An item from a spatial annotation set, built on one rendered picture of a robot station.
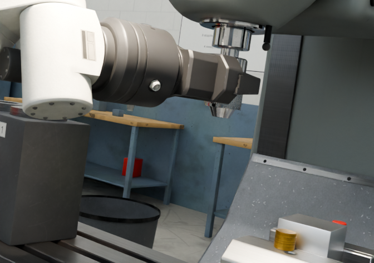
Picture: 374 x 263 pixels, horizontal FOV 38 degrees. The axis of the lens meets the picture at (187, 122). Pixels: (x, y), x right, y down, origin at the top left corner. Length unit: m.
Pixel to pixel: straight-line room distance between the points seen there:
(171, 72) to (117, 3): 6.35
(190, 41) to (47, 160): 5.27
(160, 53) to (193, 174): 5.37
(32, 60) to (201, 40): 5.49
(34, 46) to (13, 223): 0.39
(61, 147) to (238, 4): 0.39
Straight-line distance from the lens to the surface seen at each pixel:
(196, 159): 5.90
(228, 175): 5.67
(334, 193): 1.00
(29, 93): 0.52
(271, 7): 0.64
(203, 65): 0.61
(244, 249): 0.59
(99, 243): 0.94
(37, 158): 0.85
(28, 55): 0.53
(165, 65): 0.57
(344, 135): 1.01
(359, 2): 0.74
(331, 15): 0.76
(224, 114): 0.68
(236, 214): 1.05
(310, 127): 1.04
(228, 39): 0.67
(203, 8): 0.63
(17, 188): 0.84
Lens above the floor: 1.22
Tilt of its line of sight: 3 degrees down
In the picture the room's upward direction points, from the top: 8 degrees clockwise
